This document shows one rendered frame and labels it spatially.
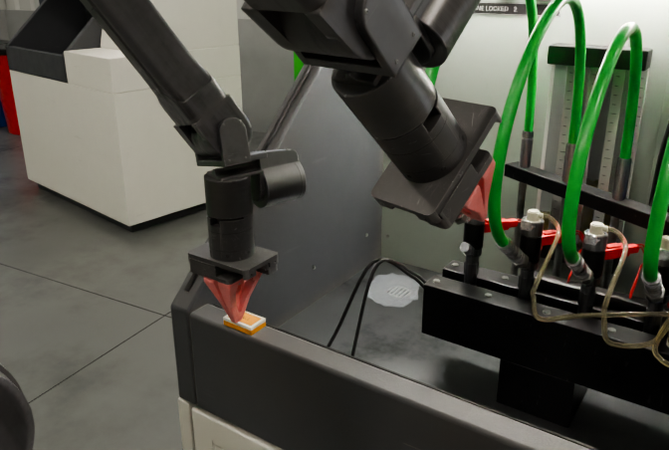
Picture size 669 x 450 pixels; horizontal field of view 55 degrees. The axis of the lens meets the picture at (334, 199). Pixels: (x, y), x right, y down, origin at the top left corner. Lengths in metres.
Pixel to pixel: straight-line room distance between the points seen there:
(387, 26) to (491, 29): 0.78
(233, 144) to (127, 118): 2.85
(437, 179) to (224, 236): 0.37
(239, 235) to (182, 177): 3.07
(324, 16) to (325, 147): 0.76
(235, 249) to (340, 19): 0.48
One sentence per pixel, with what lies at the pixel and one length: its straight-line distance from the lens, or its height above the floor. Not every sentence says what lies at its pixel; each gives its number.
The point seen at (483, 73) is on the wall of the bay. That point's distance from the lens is 1.17.
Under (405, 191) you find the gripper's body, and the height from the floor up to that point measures 1.24.
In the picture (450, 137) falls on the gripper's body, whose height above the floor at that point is 1.29.
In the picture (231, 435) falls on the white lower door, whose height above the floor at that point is 0.77.
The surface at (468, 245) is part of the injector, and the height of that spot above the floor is 1.05.
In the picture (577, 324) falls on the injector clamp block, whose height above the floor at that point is 0.98.
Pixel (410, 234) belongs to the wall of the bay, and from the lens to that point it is 1.31.
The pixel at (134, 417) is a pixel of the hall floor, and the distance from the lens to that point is 2.35.
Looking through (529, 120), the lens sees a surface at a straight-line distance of 1.06.
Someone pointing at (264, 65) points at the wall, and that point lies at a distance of 5.80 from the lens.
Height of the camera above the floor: 1.40
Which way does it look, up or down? 20 degrees down
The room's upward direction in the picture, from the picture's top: straight up
